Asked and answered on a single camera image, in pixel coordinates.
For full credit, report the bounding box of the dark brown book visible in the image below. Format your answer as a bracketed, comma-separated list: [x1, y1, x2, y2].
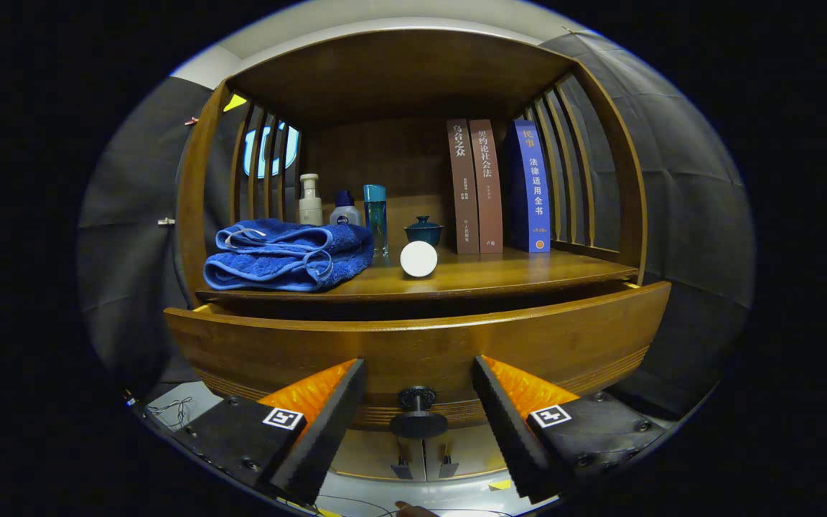
[446, 118, 480, 256]

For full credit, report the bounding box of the white pump bottle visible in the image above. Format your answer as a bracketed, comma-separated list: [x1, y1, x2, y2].
[299, 173, 324, 226]

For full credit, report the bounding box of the white cosmetic tube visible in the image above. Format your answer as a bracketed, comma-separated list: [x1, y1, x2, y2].
[400, 241, 439, 279]

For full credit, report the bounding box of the wooden cabinet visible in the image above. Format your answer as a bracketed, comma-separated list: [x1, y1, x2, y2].
[175, 27, 650, 483]

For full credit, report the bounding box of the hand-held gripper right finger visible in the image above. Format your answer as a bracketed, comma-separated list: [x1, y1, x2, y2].
[471, 354, 673, 505]

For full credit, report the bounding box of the wooden drawer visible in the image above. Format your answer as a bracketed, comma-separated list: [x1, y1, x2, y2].
[164, 280, 673, 440]

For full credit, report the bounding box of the folded blue towel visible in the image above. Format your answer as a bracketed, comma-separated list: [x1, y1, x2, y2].
[202, 218, 375, 293]

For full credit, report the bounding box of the black backdrop cloth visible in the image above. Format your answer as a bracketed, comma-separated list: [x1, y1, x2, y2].
[75, 32, 755, 424]

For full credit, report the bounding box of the light brown book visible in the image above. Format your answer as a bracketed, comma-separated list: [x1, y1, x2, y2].
[469, 118, 505, 254]

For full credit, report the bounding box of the white bottle blue cap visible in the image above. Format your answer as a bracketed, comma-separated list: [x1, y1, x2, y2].
[330, 190, 362, 226]

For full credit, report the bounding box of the blue book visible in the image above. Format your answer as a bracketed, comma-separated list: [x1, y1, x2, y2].
[505, 119, 552, 253]

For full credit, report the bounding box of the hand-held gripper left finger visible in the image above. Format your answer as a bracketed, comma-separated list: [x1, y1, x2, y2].
[169, 358, 368, 507]

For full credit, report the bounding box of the dark blue lidded teacup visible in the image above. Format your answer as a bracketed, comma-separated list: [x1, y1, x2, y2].
[403, 215, 445, 248]

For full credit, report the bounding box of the wooden countertop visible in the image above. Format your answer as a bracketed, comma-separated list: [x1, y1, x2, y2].
[195, 241, 640, 302]

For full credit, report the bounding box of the clear teal bottle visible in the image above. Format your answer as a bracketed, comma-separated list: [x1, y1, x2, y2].
[363, 184, 389, 259]

